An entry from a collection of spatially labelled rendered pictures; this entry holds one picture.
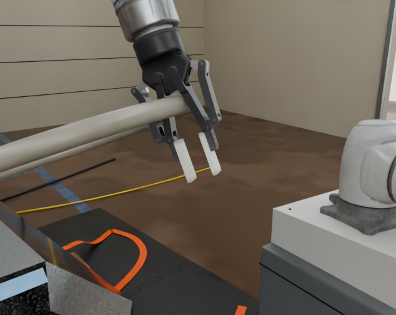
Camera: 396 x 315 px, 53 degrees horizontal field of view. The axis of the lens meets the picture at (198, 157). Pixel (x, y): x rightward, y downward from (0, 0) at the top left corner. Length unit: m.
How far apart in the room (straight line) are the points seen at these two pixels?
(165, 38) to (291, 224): 0.71
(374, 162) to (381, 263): 0.24
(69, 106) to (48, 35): 1.10
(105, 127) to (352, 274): 0.76
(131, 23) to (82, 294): 0.77
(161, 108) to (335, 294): 0.71
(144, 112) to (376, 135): 0.68
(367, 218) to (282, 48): 5.50
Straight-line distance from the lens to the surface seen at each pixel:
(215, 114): 0.61
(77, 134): 0.50
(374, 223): 1.12
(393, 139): 1.09
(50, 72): 6.59
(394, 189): 1.05
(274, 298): 1.26
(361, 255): 1.05
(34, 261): 1.12
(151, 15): 0.61
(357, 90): 5.75
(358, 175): 1.10
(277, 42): 6.58
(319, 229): 1.10
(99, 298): 1.21
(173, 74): 0.62
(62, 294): 1.12
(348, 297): 1.08
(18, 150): 0.51
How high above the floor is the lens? 1.40
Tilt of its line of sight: 17 degrees down
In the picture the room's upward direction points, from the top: straight up
